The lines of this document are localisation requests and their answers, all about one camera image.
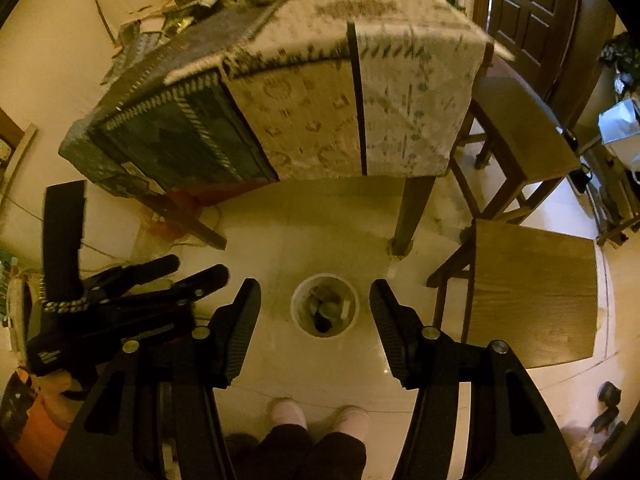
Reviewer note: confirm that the thin wooden stick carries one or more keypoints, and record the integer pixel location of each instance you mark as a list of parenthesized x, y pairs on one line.
[(102, 15)]

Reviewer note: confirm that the white plastic bag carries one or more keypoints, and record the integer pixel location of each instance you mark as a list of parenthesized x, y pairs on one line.
[(620, 129)]

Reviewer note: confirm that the brown door frame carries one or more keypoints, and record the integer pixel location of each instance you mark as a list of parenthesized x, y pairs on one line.
[(595, 40)]

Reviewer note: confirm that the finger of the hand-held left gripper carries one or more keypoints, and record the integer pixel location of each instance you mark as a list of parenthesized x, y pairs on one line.
[(200, 281), (145, 270)]

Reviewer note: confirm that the tall stool with grey seat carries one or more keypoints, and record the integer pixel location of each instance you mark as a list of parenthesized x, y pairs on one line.
[(520, 125)]

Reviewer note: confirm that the red plastic bag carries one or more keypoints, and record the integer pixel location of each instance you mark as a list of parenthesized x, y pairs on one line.
[(160, 227)]

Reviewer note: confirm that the dark clothes pile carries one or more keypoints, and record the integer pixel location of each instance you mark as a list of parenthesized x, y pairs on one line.
[(620, 57)]

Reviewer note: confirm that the brown panel door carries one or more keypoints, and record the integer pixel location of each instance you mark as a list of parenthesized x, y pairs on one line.
[(535, 5)]

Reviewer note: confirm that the black strip with dotted edge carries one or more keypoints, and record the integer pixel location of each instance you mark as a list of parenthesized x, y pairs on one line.
[(62, 240)]

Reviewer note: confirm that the person's white shoe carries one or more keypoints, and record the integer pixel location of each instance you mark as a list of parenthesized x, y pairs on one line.
[(352, 419), (289, 412)]

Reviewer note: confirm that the dark wrappers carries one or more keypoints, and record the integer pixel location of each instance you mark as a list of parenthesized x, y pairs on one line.
[(325, 307)]

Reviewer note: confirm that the patchwork tablecloth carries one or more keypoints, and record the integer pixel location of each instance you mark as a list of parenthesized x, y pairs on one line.
[(300, 110)]

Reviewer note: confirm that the low wooden stool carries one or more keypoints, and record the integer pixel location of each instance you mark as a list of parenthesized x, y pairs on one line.
[(530, 290)]

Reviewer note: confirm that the white plastic bucket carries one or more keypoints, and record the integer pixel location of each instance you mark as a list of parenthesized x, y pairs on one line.
[(298, 305)]

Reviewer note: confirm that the person's right white shoe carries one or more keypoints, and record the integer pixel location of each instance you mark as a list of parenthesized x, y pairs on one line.
[(352, 419)]

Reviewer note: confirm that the person's black pants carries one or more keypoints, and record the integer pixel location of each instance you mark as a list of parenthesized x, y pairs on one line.
[(300, 452)]

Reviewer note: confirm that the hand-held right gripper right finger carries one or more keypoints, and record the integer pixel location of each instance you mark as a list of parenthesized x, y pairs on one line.
[(395, 332)]

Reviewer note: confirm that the storage rack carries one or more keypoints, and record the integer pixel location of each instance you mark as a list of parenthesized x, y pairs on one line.
[(612, 220)]

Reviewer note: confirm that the orange plastic bag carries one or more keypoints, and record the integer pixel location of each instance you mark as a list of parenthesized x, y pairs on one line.
[(30, 412)]

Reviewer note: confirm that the person's left white shoe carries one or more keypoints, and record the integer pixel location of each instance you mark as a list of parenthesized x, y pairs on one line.
[(289, 412)]

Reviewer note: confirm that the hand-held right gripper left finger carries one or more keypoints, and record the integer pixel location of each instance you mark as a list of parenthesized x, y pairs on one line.
[(239, 332)]

